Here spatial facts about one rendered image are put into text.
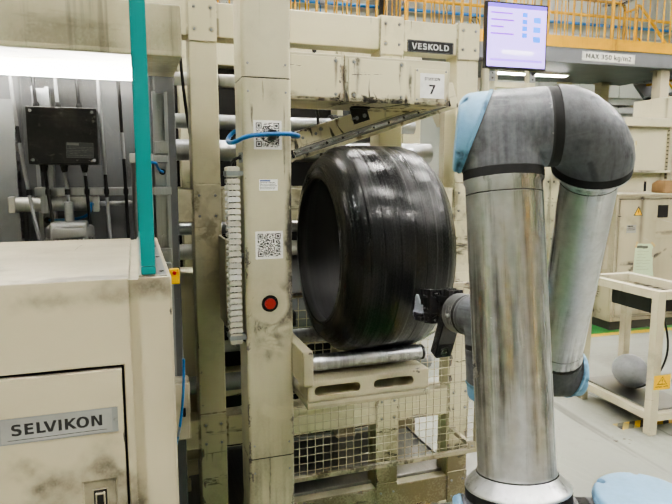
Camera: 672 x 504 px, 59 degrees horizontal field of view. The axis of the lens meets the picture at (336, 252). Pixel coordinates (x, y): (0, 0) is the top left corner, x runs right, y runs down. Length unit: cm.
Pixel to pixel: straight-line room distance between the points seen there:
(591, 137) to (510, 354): 32
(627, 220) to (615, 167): 499
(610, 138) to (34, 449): 88
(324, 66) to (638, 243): 452
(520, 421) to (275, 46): 112
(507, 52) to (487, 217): 473
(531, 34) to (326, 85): 394
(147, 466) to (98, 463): 7
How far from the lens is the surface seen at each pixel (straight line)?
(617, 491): 97
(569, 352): 120
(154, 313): 85
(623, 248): 592
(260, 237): 158
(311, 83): 190
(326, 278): 200
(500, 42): 553
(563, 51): 874
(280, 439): 174
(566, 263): 105
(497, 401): 87
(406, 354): 170
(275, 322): 163
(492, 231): 85
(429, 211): 153
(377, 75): 198
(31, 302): 85
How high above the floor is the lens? 140
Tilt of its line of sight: 7 degrees down
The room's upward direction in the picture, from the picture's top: straight up
